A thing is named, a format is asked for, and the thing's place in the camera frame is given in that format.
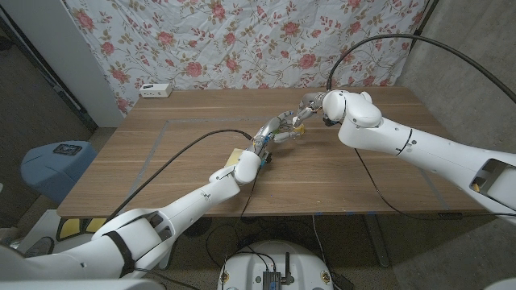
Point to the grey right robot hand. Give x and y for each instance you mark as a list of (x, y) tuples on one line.
[(313, 100)]

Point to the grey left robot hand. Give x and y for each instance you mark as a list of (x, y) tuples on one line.
[(269, 128)]

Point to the clear medicine bottle white cap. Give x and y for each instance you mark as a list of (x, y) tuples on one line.
[(296, 129)]

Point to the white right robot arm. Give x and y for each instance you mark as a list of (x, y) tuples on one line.
[(423, 149)]

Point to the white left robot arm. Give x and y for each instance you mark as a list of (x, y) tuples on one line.
[(189, 205)]

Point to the yellow sticky note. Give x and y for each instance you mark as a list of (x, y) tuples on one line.
[(234, 157)]

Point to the floral backdrop cloth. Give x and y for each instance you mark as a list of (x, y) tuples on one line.
[(242, 40)]

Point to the white power strip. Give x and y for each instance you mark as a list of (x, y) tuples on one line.
[(155, 90)]

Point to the black backdrop pole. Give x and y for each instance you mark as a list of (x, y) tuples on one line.
[(423, 18)]

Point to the white robot torso base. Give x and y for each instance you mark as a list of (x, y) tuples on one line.
[(250, 266)]

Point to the grey table leg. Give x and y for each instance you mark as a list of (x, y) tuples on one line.
[(377, 241)]

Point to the black power brick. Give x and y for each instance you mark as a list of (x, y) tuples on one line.
[(342, 282)]

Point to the white table leg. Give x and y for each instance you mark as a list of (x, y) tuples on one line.
[(164, 263)]

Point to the black phone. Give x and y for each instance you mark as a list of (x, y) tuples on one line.
[(67, 149)]

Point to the blue stool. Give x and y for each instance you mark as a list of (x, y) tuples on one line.
[(56, 173)]

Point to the yellow and black mat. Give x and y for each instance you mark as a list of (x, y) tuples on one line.
[(70, 227)]

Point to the grey shoe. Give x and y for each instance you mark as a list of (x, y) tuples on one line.
[(38, 246)]

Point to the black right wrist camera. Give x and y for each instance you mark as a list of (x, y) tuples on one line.
[(328, 121)]

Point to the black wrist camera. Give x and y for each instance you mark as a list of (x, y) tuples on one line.
[(266, 159), (328, 121)]

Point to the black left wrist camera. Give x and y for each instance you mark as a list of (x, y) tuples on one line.
[(266, 159)]

